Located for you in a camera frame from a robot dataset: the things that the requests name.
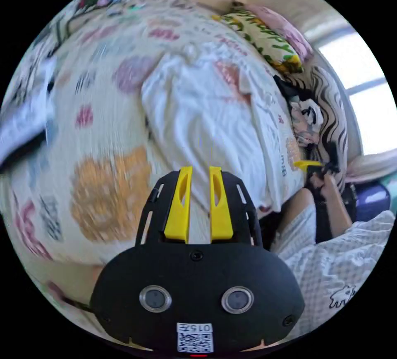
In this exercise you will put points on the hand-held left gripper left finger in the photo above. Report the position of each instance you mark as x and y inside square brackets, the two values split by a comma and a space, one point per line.
[177, 210]

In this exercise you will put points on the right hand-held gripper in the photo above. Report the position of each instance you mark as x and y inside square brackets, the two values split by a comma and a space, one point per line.
[316, 176]

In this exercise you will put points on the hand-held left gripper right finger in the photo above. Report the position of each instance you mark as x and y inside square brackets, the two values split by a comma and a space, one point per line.
[221, 213]

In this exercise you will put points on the white t-shirt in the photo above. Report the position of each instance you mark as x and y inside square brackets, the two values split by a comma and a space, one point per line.
[204, 117]

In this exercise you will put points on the person's right forearm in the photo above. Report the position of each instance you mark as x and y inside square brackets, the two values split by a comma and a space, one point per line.
[338, 213]

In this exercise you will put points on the person's right hand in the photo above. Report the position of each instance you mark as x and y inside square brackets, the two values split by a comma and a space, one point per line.
[330, 186]

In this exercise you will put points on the black and white striped cushion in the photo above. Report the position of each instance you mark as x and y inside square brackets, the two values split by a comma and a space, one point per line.
[328, 108]

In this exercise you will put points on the window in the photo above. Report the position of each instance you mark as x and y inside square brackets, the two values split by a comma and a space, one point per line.
[363, 92]

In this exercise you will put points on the person's body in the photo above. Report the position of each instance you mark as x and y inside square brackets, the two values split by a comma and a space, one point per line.
[335, 266]

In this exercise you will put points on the bed with printed sheet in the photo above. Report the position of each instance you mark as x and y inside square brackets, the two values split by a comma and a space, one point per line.
[102, 123]

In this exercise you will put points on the yellow and green printed pillow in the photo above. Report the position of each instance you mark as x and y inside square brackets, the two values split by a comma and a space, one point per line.
[263, 41]

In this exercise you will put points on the pink pillow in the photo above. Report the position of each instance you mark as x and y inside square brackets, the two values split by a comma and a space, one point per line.
[287, 29]

